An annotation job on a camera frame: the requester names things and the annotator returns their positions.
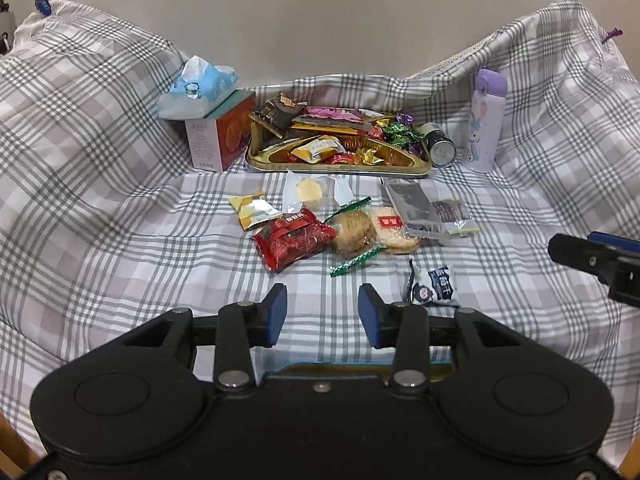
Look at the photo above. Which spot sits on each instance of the flat brown orange packet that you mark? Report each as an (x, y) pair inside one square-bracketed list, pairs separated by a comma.
[(330, 127)]

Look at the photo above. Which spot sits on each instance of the wooden bar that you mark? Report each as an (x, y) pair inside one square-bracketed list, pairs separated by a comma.
[(631, 460), (12, 447)]

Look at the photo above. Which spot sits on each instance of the pink cardboard box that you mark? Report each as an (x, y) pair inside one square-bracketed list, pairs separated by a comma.
[(210, 140)]

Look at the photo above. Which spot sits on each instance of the purple clothes peg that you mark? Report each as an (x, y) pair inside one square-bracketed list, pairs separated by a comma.
[(612, 35)]

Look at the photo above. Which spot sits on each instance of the green-edged biscuit packet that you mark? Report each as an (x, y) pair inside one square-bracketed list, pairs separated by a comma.
[(350, 232)]

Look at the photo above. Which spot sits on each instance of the brown chocolate snack packet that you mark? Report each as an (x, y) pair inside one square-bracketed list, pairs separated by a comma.
[(450, 212)]

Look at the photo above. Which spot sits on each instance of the red snack packet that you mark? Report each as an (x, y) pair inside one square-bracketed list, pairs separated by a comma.
[(295, 240)]

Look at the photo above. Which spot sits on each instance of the yellow pastry packet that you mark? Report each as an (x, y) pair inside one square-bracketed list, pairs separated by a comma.
[(320, 149)]

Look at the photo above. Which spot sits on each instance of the dark drink can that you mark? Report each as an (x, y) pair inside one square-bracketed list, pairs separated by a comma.
[(440, 147)]

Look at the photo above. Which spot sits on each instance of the clear packet with yellow cake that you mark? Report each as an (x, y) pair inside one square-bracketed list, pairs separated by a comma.
[(307, 191)]

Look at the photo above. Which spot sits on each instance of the blue clothes peg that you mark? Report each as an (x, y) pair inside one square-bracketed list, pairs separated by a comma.
[(45, 6)]

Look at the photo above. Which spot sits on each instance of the grey checked blanket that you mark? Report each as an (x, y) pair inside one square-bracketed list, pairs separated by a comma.
[(125, 210)]

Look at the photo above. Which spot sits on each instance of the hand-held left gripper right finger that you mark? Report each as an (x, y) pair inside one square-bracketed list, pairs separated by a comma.
[(370, 316)]

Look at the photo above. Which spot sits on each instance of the white blue green snack packet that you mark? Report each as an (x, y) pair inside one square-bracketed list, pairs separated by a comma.
[(435, 285)]

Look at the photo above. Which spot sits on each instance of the pile of foil candies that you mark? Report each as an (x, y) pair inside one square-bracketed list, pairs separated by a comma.
[(397, 135)]

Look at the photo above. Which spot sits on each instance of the round rice cracker packet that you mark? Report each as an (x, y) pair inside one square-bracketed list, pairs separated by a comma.
[(395, 234)]

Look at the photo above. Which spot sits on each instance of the yellow silver snack packet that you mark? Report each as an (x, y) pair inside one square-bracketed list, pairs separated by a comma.
[(252, 210)]

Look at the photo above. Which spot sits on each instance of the dark brown snack packet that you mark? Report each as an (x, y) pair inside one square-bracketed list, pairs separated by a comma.
[(275, 115)]

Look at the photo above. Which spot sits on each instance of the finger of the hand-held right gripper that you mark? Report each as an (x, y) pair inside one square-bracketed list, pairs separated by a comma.
[(615, 241), (582, 255)]

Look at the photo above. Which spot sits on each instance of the silvery white snack packet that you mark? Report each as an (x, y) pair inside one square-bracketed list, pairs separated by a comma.
[(412, 205)]

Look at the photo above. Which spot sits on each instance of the purple thermos bottle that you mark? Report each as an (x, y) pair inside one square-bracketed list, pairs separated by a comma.
[(482, 125)]

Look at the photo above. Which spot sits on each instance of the pink snack packet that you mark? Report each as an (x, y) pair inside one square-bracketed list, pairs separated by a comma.
[(337, 114)]

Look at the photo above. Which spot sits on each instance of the gold tray with snacks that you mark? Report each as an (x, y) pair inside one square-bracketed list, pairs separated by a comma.
[(350, 168)]

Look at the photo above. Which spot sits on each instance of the blue tissue pack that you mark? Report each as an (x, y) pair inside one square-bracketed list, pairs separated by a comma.
[(200, 87)]

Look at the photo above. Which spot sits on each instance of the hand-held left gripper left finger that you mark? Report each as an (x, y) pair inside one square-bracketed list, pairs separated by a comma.
[(277, 316)]

